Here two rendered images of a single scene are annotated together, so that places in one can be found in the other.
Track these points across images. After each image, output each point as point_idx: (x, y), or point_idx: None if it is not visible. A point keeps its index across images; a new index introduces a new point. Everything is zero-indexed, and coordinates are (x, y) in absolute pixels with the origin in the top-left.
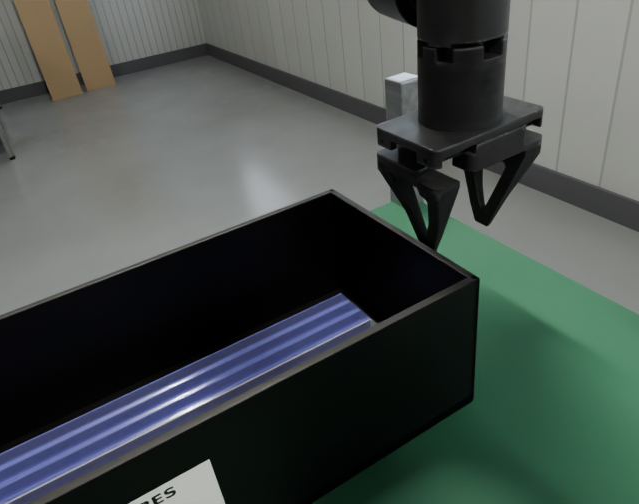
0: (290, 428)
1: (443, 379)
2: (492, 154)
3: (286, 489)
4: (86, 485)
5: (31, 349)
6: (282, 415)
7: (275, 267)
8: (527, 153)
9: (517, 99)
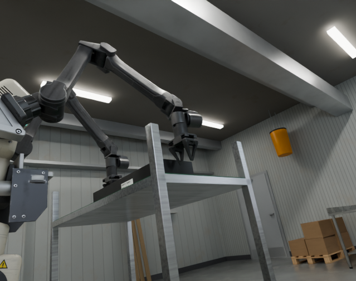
0: (139, 178)
1: None
2: (175, 141)
3: None
4: (125, 176)
5: None
6: (138, 175)
7: None
8: (182, 141)
9: (189, 133)
